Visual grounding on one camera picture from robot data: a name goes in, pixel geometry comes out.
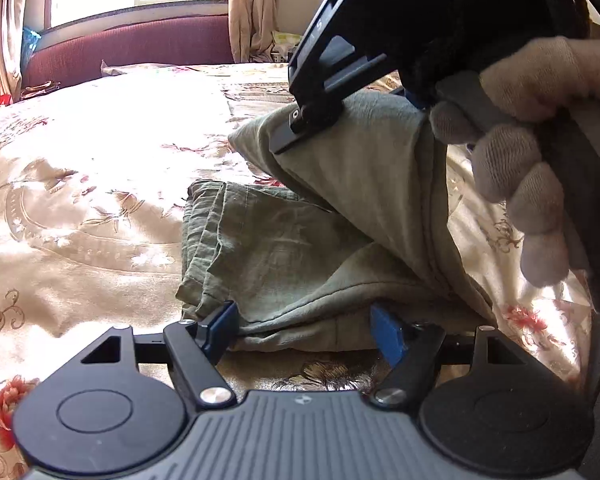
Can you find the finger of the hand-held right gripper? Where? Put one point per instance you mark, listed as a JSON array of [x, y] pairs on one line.
[[416, 99], [325, 85]]

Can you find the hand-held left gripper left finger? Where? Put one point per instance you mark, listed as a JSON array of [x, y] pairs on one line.
[[222, 329]]

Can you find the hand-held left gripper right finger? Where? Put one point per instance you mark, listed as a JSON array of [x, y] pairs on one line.
[[387, 336]]

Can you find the green pants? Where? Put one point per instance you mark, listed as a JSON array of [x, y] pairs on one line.
[[305, 240]]

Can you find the person's right hand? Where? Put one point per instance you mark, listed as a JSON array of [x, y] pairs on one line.
[[540, 80]]

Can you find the white plastic bags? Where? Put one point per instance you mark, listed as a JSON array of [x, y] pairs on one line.
[[285, 45]]

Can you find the beige patterned curtain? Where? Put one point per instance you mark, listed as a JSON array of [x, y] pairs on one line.
[[7, 20], [252, 10]]

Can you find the floral satin blanket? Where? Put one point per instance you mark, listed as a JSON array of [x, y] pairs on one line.
[[90, 185]]

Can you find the maroon headboard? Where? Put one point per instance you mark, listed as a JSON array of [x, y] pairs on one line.
[[130, 42]]

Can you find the white cloth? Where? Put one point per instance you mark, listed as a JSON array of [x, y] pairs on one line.
[[114, 67]]

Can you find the brown flat item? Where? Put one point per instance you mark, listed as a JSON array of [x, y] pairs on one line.
[[40, 89]]

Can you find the blue bag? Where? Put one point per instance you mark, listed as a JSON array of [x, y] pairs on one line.
[[30, 40]]

